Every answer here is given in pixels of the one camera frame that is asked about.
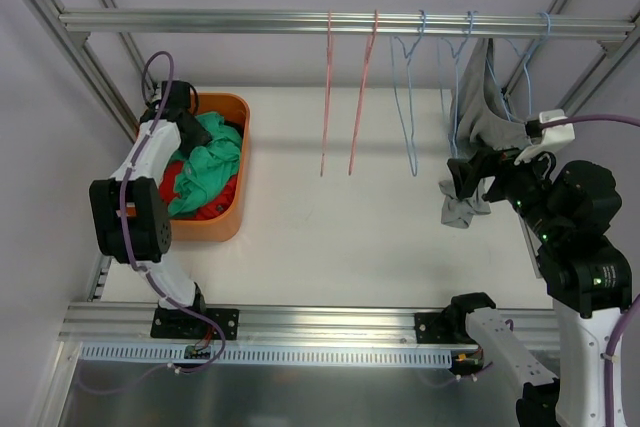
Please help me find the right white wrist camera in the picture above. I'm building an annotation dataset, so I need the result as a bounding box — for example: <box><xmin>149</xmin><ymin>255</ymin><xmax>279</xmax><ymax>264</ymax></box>
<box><xmin>514</xmin><ymin>109</ymin><xmax>575</xmax><ymax>165</ymax></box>

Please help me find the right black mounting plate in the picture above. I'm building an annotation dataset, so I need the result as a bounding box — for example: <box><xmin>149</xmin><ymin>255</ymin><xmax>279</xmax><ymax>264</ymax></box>
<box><xmin>413</xmin><ymin>312</ymin><xmax>450</xmax><ymax>345</ymax></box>

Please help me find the red tank top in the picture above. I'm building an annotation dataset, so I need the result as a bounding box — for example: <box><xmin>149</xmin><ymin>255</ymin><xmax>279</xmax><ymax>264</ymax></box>
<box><xmin>158</xmin><ymin>160</ymin><xmax>238</xmax><ymax>221</ymax></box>

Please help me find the green tank top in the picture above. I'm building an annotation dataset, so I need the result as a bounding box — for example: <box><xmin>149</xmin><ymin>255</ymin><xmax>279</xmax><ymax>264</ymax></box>
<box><xmin>160</xmin><ymin>112</ymin><xmax>243</xmax><ymax>218</ymax></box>

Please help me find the aluminium hanging rail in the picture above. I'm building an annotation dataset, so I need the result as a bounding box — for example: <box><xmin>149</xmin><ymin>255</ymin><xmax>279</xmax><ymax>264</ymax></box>
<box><xmin>59</xmin><ymin>8</ymin><xmax>636</xmax><ymax>41</ymax></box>

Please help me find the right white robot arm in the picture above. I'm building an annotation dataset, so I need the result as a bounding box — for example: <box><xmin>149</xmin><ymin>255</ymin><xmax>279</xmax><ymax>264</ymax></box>
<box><xmin>439</xmin><ymin>148</ymin><xmax>639</xmax><ymax>426</ymax></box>

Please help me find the grey tank top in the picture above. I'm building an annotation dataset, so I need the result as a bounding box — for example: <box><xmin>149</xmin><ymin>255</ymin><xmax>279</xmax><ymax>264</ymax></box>
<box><xmin>439</xmin><ymin>38</ymin><xmax>531</xmax><ymax>229</ymax></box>

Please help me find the orange plastic basket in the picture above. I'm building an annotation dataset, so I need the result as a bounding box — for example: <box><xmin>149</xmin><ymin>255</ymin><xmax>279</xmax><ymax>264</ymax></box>
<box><xmin>135</xmin><ymin>92</ymin><xmax>252</xmax><ymax>243</ymax></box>

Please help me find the blue wire hanger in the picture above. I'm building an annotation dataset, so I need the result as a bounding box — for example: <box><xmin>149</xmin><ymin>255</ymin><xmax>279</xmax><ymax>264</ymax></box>
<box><xmin>389</xmin><ymin>10</ymin><xmax>426</xmax><ymax>177</ymax></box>
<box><xmin>506</xmin><ymin>11</ymin><xmax>552</xmax><ymax>118</ymax></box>
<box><xmin>435</xmin><ymin>10</ymin><xmax>476</xmax><ymax>158</ymax></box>

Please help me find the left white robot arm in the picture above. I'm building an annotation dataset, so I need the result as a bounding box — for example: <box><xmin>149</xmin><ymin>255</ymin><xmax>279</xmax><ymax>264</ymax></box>
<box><xmin>89</xmin><ymin>81</ymin><xmax>212</xmax><ymax>338</ymax></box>

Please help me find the pink wire hanger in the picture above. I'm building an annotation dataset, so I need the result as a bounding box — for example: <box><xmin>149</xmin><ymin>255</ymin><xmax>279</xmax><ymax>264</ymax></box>
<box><xmin>348</xmin><ymin>10</ymin><xmax>379</xmax><ymax>176</ymax></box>
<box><xmin>320</xmin><ymin>10</ymin><xmax>334</xmax><ymax>178</ymax></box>

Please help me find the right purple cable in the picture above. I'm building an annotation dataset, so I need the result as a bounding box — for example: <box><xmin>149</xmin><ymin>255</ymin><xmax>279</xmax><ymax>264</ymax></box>
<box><xmin>542</xmin><ymin>114</ymin><xmax>640</xmax><ymax>427</ymax></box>

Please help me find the white slotted cable duct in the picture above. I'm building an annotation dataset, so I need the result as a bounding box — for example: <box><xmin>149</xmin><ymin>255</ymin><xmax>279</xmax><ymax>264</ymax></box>
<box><xmin>79</xmin><ymin>342</ymin><xmax>453</xmax><ymax>369</ymax></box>

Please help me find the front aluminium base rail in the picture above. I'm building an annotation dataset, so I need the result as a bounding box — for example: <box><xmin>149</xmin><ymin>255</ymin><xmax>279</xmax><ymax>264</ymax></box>
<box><xmin>58</xmin><ymin>302</ymin><xmax>561</xmax><ymax>346</ymax></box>

